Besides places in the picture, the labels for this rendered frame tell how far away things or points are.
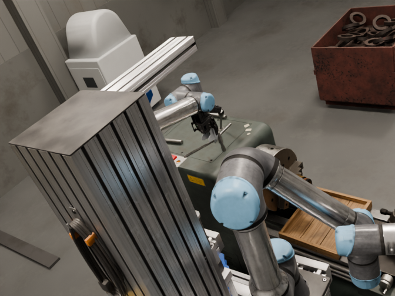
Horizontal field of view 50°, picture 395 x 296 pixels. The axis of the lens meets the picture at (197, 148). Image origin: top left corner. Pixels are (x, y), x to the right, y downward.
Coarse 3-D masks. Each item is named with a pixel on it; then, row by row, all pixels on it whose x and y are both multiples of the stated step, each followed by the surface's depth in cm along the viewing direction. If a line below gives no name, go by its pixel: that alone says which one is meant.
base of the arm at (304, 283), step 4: (300, 276) 141; (300, 280) 140; (304, 280) 145; (296, 284) 138; (300, 284) 139; (304, 284) 141; (296, 288) 138; (300, 288) 139; (304, 288) 141; (308, 288) 142; (296, 292) 138; (300, 292) 139; (304, 292) 140; (308, 292) 142
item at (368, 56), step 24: (336, 24) 444; (360, 24) 448; (384, 24) 432; (312, 48) 412; (336, 48) 397; (360, 48) 382; (384, 48) 369; (336, 72) 412; (360, 72) 396; (384, 72) 382; (336, 96) 429; (360, 96) 412; (384, 96) 396
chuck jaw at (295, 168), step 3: (294, 162) 213; (297, 162) 212; (300, 162) 212; (291, 165) 212; (294, 165) 211; (297, 165) 210; (300, 165) 211; (291, 168) 210; (294, 168) 209; (297, 168) 209; (300, 168) 208; (294, 171) 207; (297, 171) 206; (300, 171) 208; (300, 174) 204
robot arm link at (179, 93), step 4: (180, 88) 180; (184, 88) 180; (188, 88) 181; (172, 92) 179; (176, 92) 178; (180, 92) 177; (184, 92) 175; (168, 96) 177; (172, 96) 176; (176, 96) 177; (180, 96) 175; (184, 96) 174; (164, 100) 179; (168, 100) 176; (172, 100) 175; (176, 100) 176; (168, 104) 178
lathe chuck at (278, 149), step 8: (272, 152) 202; (280, 152) 203; (288, 152) 208; (280, 160) 204; (288, 160) 210; (288, 168) 211; (264, 192) 199; (272, 200) 206; (272, 208) 207; (280, 208) 213
